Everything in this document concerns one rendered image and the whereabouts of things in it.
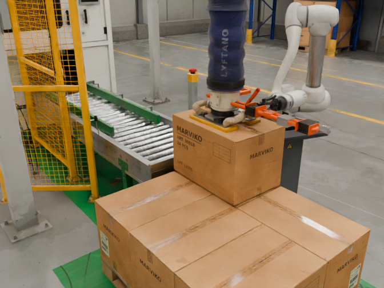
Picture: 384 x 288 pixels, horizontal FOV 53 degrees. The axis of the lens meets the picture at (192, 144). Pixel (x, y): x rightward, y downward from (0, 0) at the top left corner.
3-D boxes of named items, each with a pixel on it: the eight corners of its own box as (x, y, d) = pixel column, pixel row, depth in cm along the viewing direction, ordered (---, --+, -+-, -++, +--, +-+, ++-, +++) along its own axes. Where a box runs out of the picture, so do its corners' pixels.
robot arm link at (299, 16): (285, 23, 240) (308, 23, 237) (285, -2, 244) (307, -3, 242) (284, 35, 252) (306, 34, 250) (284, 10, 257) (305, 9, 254)
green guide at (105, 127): (36, 96, 429) (35, 88, 425) (45, 94, 435) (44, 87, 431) (103, 139, 315) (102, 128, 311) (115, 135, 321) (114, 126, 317)
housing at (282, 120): (275, 124, 202) (276, 116, 200) (284, 122, 205) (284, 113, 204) (286, 128, 196) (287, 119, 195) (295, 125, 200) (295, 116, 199)
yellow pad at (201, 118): (188, 118, 243) (188, 110, 241) (201, 114, 248) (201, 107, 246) (226, 133, 218) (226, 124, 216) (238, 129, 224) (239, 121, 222)
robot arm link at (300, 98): (297, 107, 225) (280, 113, 236) (312, 102, 234) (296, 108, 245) (291, 90, 225) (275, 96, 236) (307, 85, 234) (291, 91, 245)
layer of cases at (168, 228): (100, 254, 246) (94, 200, 230) (215, 201, 304) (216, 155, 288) (232, 399, 161) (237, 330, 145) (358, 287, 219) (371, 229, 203)
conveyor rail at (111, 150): (35, 110, 433) (32, 93, 426) (40, 108, 436) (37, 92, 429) (149, 190, 268) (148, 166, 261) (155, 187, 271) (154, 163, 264)
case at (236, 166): (173, 169, 265) (172, 114, 250) (217, 154, 288) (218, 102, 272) (234, 206, 221) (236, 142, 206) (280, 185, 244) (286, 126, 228)
